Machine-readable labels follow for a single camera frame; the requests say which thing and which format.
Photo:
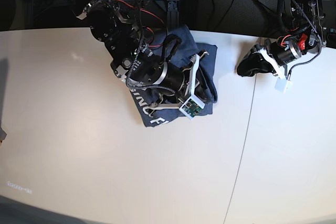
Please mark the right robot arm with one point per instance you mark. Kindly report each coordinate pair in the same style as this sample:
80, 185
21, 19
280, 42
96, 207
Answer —
119, 26

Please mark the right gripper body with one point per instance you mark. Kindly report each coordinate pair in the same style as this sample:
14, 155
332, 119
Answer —
168, 75

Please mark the black tripod stand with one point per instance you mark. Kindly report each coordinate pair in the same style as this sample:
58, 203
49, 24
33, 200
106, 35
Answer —
272, 22

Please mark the aluminium table leg profile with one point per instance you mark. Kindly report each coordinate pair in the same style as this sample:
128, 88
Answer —
173, 14

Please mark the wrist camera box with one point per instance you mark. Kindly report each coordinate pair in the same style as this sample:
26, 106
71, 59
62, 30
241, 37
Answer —
282, 85
191, 107

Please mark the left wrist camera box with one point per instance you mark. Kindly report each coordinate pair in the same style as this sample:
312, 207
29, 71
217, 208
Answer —
282, 85

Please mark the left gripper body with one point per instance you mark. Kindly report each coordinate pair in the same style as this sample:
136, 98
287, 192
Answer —
284, 55

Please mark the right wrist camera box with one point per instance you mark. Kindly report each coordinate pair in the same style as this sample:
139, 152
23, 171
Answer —
191, 107

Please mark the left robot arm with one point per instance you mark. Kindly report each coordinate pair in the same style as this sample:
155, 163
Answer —
302, 32

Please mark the black power adapter brick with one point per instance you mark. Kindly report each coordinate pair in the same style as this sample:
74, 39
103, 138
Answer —
188, 12

